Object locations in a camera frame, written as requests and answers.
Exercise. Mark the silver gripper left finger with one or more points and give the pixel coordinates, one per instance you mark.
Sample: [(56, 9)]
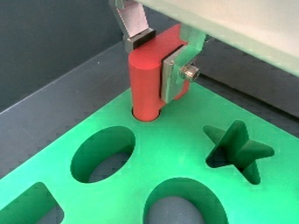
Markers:
[(132, 22)]

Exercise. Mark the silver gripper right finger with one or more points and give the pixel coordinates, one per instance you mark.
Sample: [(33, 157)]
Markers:
[(179, 69)]

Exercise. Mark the red square-circle peg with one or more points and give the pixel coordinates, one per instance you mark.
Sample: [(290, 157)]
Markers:
[(146, 69)]

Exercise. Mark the green foam shape-sorter block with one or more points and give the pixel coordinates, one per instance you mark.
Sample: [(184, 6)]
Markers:
[(204, 151)]

